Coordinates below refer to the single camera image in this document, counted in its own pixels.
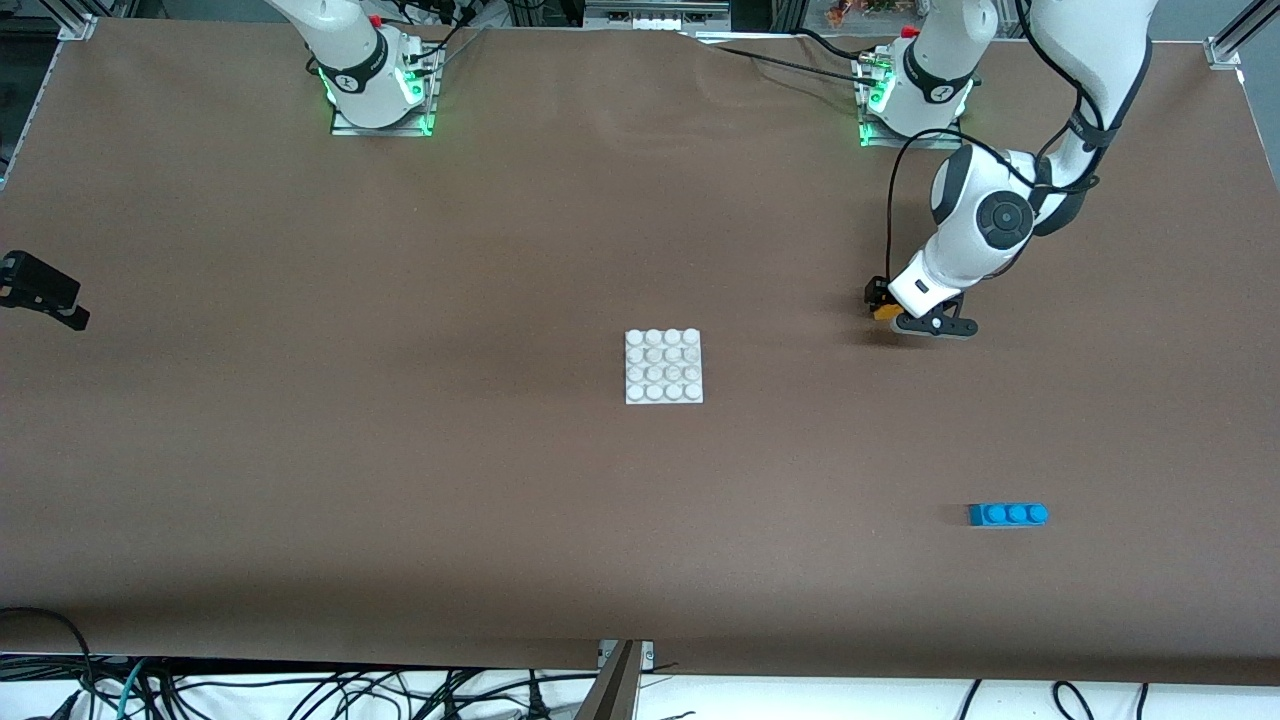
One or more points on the yellow two-stud block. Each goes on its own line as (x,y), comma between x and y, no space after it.
(886,312)

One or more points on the white studded base plate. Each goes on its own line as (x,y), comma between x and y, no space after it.
(664,367)

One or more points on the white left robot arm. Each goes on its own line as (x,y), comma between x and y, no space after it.
(985,215)

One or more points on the blue three-stud block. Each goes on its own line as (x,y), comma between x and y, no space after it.
(1010,515)

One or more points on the brown table cover cloth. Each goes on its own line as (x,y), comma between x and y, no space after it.
(600,550)

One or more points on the aluminium frame profile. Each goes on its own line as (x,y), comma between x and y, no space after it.
(1225,50)
(75,22)

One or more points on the metal table edge bracket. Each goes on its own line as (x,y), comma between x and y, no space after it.
(615,690)

